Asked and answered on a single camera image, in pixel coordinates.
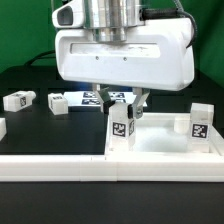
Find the white fiducial marker sheet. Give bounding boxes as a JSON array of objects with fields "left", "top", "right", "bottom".
[{"left": 63, "top": 91, "right": 148, "bottom": 108}]

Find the white obstacle bar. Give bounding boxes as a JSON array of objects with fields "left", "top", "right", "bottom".
[
  {"left": 214, "top": 130, "right": 224, "bottom": 157},
  {"left": 0, "top": 118, "right": 7, "bottom": 141},
  {"left": 0, "top": 155, "right": 224, "bottom": 182}
]

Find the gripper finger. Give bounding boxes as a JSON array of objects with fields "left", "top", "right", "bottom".
[
  {"left": 92, "top": 84, "right": 115, "bottom": 114},
  {"left": 128, "top": 87, "right": 150, "bottom": 119}
]

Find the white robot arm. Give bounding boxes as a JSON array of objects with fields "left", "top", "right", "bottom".
[{"left": 52, "top": 0, "right": 196, "bottom": 118}]

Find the white obstacle front bar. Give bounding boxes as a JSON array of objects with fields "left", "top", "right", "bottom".
[{"left": 0, "top": 155, "right": 224, "bottom": 182}]

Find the white obstacle right bar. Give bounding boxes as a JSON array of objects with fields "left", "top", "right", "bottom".
[{"left": 214, "top": 130, "right": 224, "bottom": 157}]

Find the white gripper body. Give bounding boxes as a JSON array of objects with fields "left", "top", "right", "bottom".
[{"left": 55, "top": 18, "right": 194, "bottom": 91}]

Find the white square tabletop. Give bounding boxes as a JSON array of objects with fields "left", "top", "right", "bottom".
[{"left": 105, "top": 113, "right": 221, "bottom": 156}]

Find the white obstacle left bar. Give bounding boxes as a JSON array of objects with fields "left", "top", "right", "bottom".
[{"left": 0, "top": 118, "right": 7, "bottom": 141}]

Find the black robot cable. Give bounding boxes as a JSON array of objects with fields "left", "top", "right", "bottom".
[{"left": 23, "top": 49, "right": 58, "bottom": 67}]

